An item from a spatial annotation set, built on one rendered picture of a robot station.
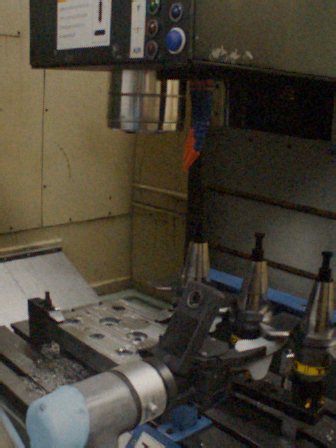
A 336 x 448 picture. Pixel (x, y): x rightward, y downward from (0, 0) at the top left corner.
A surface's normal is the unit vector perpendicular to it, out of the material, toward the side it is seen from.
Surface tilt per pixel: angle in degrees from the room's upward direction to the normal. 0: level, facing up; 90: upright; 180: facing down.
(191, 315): 60
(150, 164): 90
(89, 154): 90
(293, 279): 91
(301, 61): 90
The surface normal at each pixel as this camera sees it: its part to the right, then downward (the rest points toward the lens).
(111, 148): 0.69, 0.20
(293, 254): -0.73, 0.12
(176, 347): -0.59, -0.36
